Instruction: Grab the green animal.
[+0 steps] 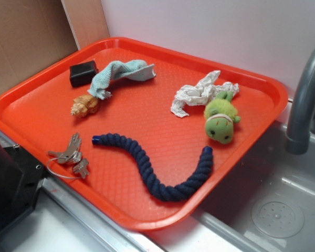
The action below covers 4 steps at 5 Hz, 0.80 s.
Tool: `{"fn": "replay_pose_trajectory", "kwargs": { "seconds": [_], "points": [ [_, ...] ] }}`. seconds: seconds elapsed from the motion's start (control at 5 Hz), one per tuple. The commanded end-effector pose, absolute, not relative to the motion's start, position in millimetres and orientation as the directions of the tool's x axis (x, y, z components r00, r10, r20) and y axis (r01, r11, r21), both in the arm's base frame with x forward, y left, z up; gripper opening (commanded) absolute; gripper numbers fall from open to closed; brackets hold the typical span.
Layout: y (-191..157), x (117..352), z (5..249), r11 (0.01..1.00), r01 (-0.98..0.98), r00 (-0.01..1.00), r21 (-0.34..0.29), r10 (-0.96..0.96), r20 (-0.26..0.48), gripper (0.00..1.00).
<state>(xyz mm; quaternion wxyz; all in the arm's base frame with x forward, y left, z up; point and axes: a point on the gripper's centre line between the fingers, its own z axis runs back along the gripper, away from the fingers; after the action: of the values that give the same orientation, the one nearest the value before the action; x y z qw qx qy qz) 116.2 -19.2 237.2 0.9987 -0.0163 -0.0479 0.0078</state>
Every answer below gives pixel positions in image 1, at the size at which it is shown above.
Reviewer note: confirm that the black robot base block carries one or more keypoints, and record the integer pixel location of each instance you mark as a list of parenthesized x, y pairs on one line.
[(20, 181)]

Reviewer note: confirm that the orange plastic tray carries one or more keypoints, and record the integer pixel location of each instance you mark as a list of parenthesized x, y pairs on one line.
[(36, 115)]

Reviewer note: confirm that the light blue cloth rag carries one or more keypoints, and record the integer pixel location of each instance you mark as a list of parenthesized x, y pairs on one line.
[(136, 70)]

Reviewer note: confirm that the crumpled white paper towel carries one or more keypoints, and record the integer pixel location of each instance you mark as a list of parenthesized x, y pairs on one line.
[(201, 93)]

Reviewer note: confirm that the green plush turtle toy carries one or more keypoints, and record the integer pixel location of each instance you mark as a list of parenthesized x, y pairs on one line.
[(221, 115)]

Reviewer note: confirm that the tan spiral seashell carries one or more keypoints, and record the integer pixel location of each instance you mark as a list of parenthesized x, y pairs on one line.
[(84, 105)]

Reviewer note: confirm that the black rectangular block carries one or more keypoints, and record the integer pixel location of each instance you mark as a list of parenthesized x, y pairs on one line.
[(82, 74)]

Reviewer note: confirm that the silver key bunch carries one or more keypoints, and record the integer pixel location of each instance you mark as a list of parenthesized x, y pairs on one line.
[(71, 155)]

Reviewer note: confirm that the grey plastic sink basin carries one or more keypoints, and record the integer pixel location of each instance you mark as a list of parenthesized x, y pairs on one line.
[(265, 203)]

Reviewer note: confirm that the grey toy faucet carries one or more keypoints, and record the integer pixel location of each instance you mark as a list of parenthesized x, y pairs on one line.
[(301, 121)]

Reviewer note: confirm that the brown cardboard panel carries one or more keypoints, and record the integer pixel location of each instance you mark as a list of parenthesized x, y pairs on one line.
[(37, 34)]

